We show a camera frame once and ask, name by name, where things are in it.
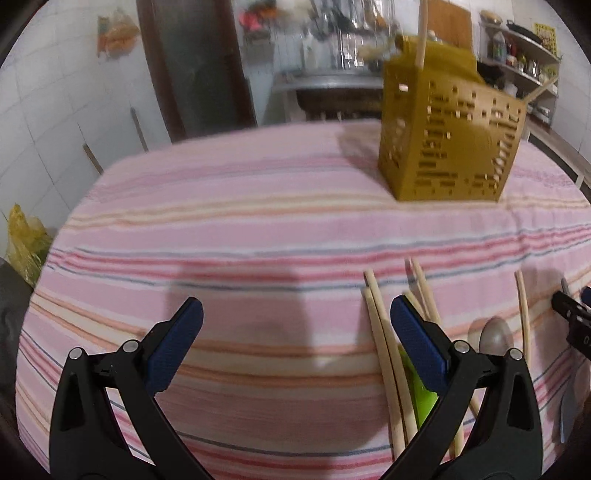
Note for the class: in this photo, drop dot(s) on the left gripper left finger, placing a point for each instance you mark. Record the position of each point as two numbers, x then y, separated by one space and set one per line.
86 441

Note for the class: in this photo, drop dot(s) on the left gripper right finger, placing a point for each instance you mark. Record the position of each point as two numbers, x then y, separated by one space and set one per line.
506 439

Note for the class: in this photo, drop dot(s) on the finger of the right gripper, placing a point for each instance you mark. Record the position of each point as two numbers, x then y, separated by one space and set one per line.
570 309

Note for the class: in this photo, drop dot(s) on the wooden chopstick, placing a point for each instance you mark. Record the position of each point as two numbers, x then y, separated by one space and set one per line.
524 315
396 427
422 34
415 288
407 410
426 292
540 90

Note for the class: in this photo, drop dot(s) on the green handled utensil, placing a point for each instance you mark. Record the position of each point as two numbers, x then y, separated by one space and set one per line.
423 399

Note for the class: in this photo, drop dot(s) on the blue grey utensil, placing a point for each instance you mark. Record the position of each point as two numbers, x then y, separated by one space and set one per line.
568 407

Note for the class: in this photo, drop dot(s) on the yellow plastic bag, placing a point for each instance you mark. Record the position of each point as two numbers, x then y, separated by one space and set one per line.
28 245

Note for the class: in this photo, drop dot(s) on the yellow perforated utensil basket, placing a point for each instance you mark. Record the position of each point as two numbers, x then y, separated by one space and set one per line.
446 134

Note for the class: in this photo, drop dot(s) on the pink striped tablecloth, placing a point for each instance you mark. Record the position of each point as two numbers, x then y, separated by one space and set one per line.
272 229

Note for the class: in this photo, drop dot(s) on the wooden cutting board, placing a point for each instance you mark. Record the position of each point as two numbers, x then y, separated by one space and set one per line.
451 23

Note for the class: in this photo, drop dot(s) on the steel sink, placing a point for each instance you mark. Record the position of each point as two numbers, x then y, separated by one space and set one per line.
319 95

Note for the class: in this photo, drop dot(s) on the hanging utensil rack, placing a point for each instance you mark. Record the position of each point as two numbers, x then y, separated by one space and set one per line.
316 35

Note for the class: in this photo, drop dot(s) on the dark brown door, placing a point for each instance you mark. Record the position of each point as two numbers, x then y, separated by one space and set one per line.
192 53

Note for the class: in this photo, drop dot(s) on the hanging orange snack bag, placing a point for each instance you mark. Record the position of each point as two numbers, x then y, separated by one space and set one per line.
116 34

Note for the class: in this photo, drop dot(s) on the corner wall shelf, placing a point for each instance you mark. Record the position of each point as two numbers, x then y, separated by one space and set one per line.
513 60

